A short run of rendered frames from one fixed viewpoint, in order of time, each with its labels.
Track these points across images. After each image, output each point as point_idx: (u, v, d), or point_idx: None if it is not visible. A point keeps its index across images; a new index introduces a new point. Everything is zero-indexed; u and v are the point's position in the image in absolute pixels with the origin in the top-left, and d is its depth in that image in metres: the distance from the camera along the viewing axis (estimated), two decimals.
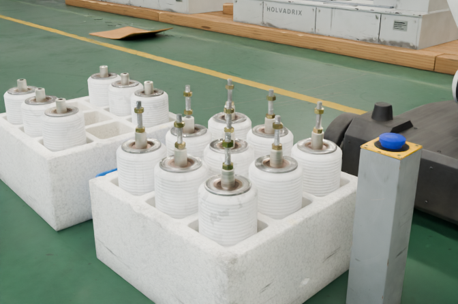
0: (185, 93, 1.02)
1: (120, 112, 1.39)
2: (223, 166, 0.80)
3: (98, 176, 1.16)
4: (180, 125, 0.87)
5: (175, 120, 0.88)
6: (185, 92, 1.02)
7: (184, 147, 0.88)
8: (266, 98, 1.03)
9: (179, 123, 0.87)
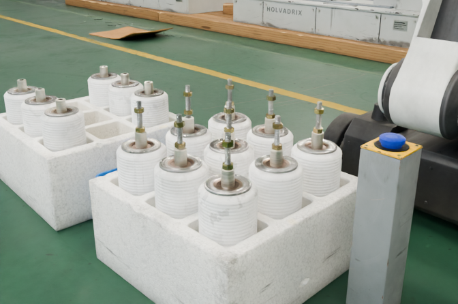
0: (185, 93, 1.02)
1: (120, 112, 1.39)
2: (223, 166, 0.80)
3: (98, 176, 1.16)
4: (180, 125, 0.87)
5: (175, 120, 0.88)
6: (185, 92, 1.02)
7: (184, 147, 0.88)
8: (266, 98, 1.03)
9: (179, 123, 0.87)
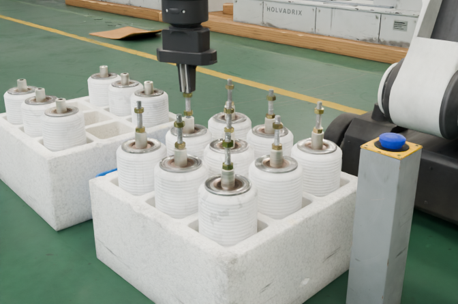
0: (185, 91, 1.04)
1: (120, 112, 1.39)
2: (223, 166, 0.80)
3: (98, 176, 1.16)
4: (180, 125, 0.87)
5: (175, 120, 0.88)
6: None
7: (184, 147, 0.88)
8: (266, 98, 1.03)
9: (179, 123, 0.87)
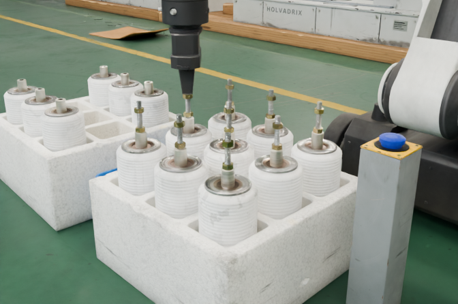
0: None
1: (120, 112, 1.39)
2: (223, 166, 0.80)
3: (98, 176, 1.16)
4: (180, 125, 0.87)
5: (175, 120, 0.88)
6: None
7: (184, 147, 0.88)
8: (266, 98, 1.03)
9: (179, 123, 0.87)
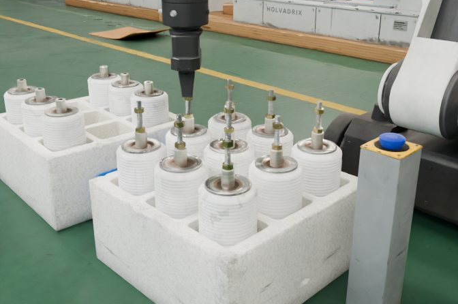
0: None
1: (120, 112, 1.39)
2: (223, 166, 0.80)
3: (98, 176, 1.16)
4: (180, 125, 0.87)
5: (175, 120, 0.88)
6: None
7: (184, 147, 0.88)
8: (266, 98, 1.03)
9: (179, 123, 0.87)
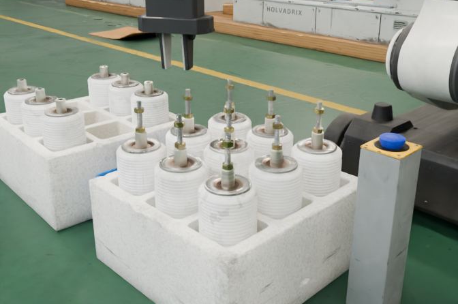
0: (189, 95, 1.04)
1: (120, 112, 1.39)
2: (223, 166, 0.80)
3: (98, 176, 1.16)
4: (180, 125, 0.87)
5: (175, 120, 0.88)
6: (189, 95, 1.04)
7: (184, 147, 0.88)
8: (266, 98, 1.03)
9: (179, 123, 0.87)
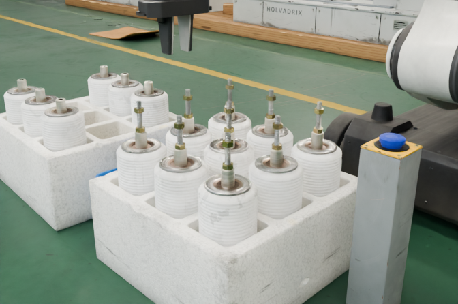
0: (189, 95, 1.04)
1: (120, 112, 1.39)
2: (223, 166, 0.80)
3: (98, 176, 1.16)
4: (181, 123, 0.88)
5: (180, 124, 0.87)
6: (189, 95, 1.04)
7: (179, 145, 0.90)
8: (266, 98, 1.03)
9: (182, 122, 0.88)
